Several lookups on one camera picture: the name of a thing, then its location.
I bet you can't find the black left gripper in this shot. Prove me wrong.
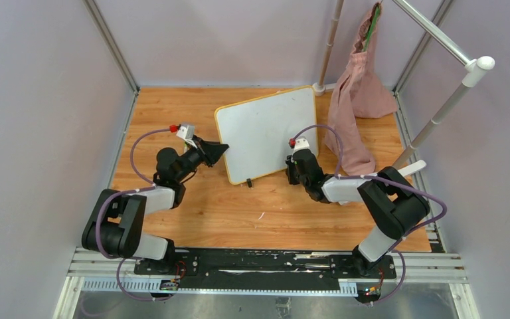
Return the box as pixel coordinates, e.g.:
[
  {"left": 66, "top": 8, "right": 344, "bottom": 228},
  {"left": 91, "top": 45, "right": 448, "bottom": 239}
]
[{"left": 175, "top": 136, "right": 227, "bottom": 183}]

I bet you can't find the yellow framed whiteboard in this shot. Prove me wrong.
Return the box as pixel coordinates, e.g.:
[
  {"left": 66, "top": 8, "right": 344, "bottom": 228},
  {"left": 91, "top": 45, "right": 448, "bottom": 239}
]
[{"left": 214, "top": 86, "right": 317, "bottom": 185}]

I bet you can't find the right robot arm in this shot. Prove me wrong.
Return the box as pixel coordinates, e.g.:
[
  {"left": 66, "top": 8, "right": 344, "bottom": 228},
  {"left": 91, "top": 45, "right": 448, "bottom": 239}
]
[{"left": 286, "top": 149, "right": 430, "bottom": 278}]

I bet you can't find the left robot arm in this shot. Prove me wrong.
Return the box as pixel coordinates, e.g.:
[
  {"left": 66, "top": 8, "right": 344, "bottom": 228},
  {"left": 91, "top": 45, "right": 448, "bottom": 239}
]
[{"left": 81, "top": 136, "right": 229, "bottom": 274}]

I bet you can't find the wooden rack pole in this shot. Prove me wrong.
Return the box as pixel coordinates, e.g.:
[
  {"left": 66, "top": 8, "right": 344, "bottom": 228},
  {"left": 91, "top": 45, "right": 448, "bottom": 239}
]
[{"left": 314, "top": 0, "right": 345, "bottom": 92}]

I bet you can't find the pink cloth bag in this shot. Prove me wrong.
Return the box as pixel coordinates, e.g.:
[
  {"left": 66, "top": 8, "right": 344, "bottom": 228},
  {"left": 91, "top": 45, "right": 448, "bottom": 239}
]
[{"left": 323, "top": 2, "right": 398, "bottom": 175}]

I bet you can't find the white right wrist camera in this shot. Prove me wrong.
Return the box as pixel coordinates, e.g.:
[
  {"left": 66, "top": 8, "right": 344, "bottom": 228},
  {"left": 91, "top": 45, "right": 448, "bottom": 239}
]
[{"left": 290, "top": 136, "right": 310, "bottom": 154}]

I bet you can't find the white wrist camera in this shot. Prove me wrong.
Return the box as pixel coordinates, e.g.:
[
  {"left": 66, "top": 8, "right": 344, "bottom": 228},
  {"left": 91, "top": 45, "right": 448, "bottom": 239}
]
[
  {"left": 290, "top": 136, "right": 310, "bottom": 154},
  {"left": 176, "top": 124, "right": 195, "bottom": 145}
]

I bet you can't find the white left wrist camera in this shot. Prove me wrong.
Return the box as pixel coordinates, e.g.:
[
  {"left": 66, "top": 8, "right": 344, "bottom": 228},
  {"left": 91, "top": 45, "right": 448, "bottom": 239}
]
[{"left": 176, "top": 124, "right": 195, "bottom": 145}]

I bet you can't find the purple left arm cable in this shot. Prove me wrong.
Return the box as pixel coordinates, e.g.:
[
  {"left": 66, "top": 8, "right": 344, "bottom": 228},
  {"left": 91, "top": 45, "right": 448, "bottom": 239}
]
[{"left": 94, "top": 124, "right": 181, "bottom": 303}]

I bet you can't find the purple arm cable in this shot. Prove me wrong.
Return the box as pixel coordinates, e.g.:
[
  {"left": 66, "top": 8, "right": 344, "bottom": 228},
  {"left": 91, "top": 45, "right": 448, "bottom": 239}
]
[
  {"left": 94, "top": 124, "right": 181, "bottom": 303},
  {"left": 288, "top": 124, "right": 448, "bottom": 306}
]

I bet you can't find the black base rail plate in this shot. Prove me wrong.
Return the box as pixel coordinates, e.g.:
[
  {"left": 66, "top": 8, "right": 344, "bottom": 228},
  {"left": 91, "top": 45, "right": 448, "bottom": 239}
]
[{"left": 133, "top": 247, "right": 396, "bottom": 291}]

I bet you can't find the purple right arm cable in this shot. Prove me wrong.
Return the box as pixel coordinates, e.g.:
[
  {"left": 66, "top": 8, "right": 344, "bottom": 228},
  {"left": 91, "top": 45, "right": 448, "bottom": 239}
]
[{"left": 288, "top": 124, "right": 448, "bottom": 306}]

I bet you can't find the white clothes rack frame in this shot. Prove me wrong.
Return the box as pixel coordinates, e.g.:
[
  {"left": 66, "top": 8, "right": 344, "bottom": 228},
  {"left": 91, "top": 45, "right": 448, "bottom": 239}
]
[{"left": 403, "top": 1, "right": 510, "bottom": 188}]

